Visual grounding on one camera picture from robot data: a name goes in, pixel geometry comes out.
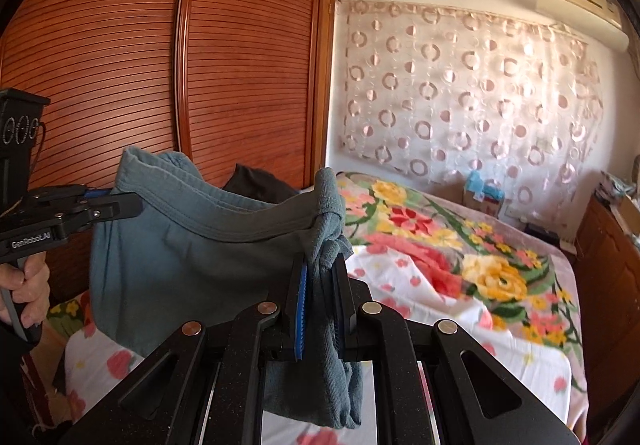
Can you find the patterned cloth pile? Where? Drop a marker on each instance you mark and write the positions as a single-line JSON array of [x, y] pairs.
[[615, 185]]

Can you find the person's left forearm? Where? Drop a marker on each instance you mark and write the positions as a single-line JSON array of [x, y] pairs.
[[10, 375]]

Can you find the open cardboard box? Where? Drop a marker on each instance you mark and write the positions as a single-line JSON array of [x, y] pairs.
[[631, 217]]

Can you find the dark bedside box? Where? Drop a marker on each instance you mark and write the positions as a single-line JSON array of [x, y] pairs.
[[542, 232]]

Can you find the teal pants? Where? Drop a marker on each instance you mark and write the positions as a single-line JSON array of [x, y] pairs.
[[200, 265]]

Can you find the wooden cabinet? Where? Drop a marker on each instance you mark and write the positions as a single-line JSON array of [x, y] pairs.
[[605, 285]]

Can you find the dark folded cloth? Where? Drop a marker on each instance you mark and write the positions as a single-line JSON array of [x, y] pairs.
[[250, 182]]

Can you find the small cardboard box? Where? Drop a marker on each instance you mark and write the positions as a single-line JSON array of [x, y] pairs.
[[480, 206]]

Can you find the white floral bed sheet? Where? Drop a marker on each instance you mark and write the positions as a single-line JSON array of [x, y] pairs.
[[400, 285]]

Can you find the wooden slatted wardrobe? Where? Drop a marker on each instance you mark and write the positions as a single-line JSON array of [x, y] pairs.
[[125, 50]]

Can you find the person's left hand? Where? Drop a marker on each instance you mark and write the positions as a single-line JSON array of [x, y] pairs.
[[35, 295]]

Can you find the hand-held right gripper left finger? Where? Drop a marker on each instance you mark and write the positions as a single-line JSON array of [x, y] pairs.
[[300, 320]]

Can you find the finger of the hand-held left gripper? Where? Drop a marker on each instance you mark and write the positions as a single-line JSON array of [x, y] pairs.
[[110, 211], [70, 196]]

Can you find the blue plastic bag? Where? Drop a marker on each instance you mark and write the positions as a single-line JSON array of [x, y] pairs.
[[482, 185]]

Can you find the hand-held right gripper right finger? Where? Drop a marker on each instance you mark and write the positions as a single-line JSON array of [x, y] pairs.
[[340, 315]]

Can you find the sheer curtain with circles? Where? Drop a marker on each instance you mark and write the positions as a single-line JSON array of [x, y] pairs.
[[450, 100]]

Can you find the colourful floral blanket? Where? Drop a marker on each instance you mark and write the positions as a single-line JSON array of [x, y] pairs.
[[450, 235]]

